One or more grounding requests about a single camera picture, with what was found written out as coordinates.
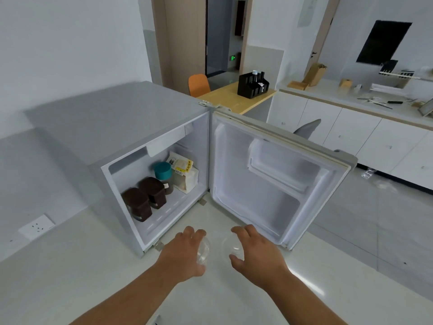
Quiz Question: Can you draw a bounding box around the person's left forearm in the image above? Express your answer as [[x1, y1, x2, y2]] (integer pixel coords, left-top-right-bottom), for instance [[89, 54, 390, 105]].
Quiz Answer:
[[69, 264, 185, 325]]

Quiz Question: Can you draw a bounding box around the brown door frame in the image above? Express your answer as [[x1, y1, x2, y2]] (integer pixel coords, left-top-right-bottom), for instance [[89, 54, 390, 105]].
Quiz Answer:
[[239, 0, 253, 73]]

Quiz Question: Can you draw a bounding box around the white dish rack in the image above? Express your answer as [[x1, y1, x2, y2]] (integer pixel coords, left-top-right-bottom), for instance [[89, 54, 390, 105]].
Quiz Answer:
[[370, 69, 422, 96]]

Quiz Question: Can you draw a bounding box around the grey framed tablet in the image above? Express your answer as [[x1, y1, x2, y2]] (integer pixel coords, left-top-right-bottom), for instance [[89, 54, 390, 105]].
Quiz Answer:
[[418, 97, 433, 117]]

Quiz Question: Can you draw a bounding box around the white counter cabinet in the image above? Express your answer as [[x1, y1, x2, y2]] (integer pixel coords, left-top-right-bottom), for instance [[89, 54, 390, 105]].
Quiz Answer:
[[266, 77, 433, 192]]

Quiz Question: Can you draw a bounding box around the teal lid jar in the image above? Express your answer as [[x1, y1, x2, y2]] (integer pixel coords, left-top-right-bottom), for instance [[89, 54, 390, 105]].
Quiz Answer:
[[154, 161, 174, 196]]

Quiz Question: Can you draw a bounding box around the brown wooden door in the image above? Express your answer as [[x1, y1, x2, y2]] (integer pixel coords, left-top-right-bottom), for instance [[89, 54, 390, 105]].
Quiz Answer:
[[151, 0, 207, 95]]

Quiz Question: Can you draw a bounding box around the white wall socket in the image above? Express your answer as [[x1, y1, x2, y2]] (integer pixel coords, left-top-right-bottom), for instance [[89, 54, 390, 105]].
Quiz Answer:
[[18, 214, 56, 241]]

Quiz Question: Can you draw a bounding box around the white bread package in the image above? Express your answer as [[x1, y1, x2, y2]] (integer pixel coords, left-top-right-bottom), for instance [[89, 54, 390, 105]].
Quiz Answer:
[[168, 151, 199, 195]]

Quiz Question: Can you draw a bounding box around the grey mini fridge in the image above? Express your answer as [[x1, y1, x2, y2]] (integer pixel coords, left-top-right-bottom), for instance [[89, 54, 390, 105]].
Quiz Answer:
[[25, 81, 212, 258]]

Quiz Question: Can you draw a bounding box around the person's right forearm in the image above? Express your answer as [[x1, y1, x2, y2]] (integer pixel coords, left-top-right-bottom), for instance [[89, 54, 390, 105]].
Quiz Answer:
[[265, 267, 349, 325]]

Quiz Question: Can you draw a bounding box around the dark brown lidded container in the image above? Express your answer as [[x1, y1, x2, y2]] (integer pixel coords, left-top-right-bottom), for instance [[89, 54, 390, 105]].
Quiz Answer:
[[137, 176, 168, 210], [121, 187, 153, 223]]

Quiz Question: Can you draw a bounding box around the person's right hand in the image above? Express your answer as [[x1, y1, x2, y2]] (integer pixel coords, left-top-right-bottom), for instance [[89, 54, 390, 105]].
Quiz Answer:
[[229, 224, 290, 291]]

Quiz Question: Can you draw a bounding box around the light wooden table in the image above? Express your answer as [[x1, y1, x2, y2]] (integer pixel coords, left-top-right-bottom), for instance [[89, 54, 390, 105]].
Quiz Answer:
[[197, 81, 278, 116]]

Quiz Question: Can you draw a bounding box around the wooden knife block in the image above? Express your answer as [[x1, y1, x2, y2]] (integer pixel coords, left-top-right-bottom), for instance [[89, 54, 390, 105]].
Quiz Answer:
[[286, 62, 328, 91]]

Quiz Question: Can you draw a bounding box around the person's left hand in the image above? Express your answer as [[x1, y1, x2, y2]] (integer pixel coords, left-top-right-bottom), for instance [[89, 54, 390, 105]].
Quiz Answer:
[[156, 226, 207, 285]]

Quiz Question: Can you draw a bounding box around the black desk organizer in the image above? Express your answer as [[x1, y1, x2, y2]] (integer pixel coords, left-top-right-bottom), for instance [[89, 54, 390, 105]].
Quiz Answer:
[[237, 71, 270, 100]]

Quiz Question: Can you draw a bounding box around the black wall panel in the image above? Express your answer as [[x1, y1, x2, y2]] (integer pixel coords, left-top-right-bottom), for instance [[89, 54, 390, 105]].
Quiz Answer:
[[355, 20, 413, 66]]

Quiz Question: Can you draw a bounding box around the grey chair with orange seat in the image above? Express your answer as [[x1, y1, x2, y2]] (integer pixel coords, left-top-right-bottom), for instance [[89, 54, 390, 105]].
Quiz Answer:
[[292, 119, 342, 153]]

